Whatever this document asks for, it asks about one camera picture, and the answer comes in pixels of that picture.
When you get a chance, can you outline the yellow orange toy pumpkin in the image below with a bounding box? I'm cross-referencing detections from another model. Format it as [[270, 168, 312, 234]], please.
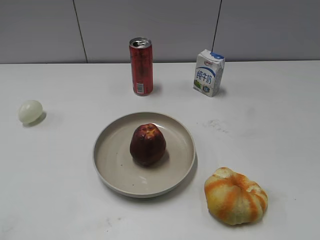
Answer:
[[204, 167, 268, 226]]

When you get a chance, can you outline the pale white round ball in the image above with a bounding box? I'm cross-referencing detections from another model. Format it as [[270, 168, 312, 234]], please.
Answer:
[[18, 100, 46, 127]]

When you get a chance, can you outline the white blue milk carton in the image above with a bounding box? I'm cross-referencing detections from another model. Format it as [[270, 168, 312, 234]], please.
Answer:
[[193, 49, 225, 98]]

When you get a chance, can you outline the dark red apple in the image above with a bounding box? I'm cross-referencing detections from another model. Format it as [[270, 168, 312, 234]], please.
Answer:
[[129, 123, 167, 166]]

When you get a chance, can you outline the beige round plate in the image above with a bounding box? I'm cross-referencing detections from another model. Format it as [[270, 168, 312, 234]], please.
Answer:
[[92, 112, 198, 199]]

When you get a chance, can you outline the red soda can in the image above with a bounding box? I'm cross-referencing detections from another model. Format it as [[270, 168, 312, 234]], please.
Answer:
[[129, 37, 153, 96]]

